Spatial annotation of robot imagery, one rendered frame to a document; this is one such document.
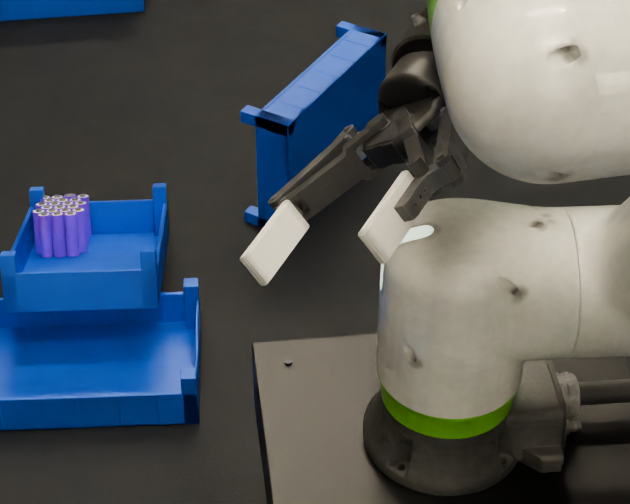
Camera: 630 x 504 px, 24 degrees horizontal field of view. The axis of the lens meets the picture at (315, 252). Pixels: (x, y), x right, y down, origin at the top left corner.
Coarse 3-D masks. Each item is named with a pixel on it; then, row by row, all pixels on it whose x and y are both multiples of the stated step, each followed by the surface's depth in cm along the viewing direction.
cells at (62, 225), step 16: (48, 208) 209; (64, 208) 208; (80, 208) 208; (48, 224) 206; (64, 224) 208; (80, 224) 208; (48, 240) 207; (64, 240) 208; (80, 240) 209; (48, 256) 208; (64, 256) 208
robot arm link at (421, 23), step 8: (416, 16) 119; (424, 16) 120; (416, 24) 119; (424, 24) 119; (408, 32) 120; (416, 32) 119; (424, 32) 118; (408, 40) 119; (416, 40) 118; (424, 40) 118; (400, 48) 120; (408, 48) 120; (416, 48) 119; (424, 48) 119; (432, 48) 118; (392, 56) 121; (400, 56) 121; (392, 64) 122
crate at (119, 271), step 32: (32, 192) 213; (160, 192) 214; (32, 224) 213; (96, 224) 217; (128, 224) 217; (160, 224) 205; (0, 256) 187; (32, 256) 209; (96, 256) 208; (128, 256) 208; (160, 256) 197; (32, 288) 188; (64, 288) 189; (96, 288) 189; (128, 288) 189; (160, 288) 194
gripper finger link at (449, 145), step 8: (440, 120) 111; (448, 120) 110; (440, 128) 109; (448, 128) 108; (440, 136) 108; (448, 136) 107; (456, 136) 108; (440, 144) 107; (448, 144) 106; (456, 144) 108; (464, 144) 109; (440, 152) 106; (448, 152) 105; (456, 152) 107; (464, 152) 108; (440, 160) 105; (448, 160) 105; (456, 160) 106; (464, 160) 108; (456, 168) 105; (464, 168) 107; (464, 176) 106; (456, 184) 106
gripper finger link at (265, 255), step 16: (288, 208) 116; (272, 224) 115; (288, 224) 116; (304, 224) 117; (256, 240) 114; (272, 240) 115; (288, 240) 116; (256, 256) 113; (272, 256) 115; (256, 272) 113; (272, 272) 114
